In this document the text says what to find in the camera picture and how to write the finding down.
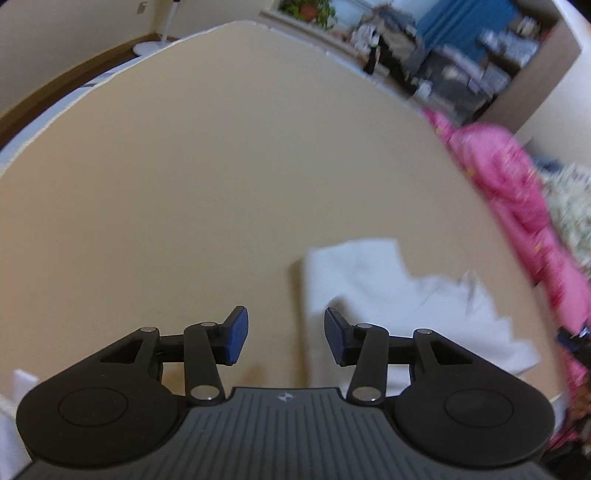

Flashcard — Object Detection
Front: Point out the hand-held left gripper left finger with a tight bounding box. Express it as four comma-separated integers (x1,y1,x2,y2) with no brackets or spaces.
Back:
99,305,250,407

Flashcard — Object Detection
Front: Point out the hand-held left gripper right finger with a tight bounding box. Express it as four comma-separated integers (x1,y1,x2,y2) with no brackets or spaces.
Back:
324,307,455,407

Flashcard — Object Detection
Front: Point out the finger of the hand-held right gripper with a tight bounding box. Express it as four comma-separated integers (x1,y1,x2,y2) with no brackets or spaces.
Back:
558,323,591,357

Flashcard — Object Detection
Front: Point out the white shirt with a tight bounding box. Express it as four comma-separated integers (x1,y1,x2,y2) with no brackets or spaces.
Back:
301,237,542,398

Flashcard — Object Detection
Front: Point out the pile of dark clothes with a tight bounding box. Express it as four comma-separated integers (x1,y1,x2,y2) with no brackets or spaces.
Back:
348,2,432,90

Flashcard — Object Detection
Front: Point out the white green floral quilt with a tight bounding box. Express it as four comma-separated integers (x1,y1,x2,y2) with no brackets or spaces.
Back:
536,159,591,282

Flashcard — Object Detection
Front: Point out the pink floral quilt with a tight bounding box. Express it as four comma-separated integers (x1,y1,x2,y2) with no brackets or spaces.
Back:
422,108,591,398

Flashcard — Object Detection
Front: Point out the white cloth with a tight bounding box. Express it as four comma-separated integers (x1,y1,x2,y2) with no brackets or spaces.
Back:
0,368,41,480

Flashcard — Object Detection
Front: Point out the clear plastic storage box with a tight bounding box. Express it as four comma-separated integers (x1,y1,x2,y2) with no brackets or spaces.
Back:
413,46,495,127

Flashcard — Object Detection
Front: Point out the wooden shelving unit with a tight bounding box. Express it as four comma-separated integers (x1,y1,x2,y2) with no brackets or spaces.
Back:
480,7,583,134

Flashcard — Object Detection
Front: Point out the potted green plant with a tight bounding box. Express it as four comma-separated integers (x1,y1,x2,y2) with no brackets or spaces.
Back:
280,0,337,29

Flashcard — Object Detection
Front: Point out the blue curtain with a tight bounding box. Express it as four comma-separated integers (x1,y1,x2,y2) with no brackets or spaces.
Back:
418,0,525,63

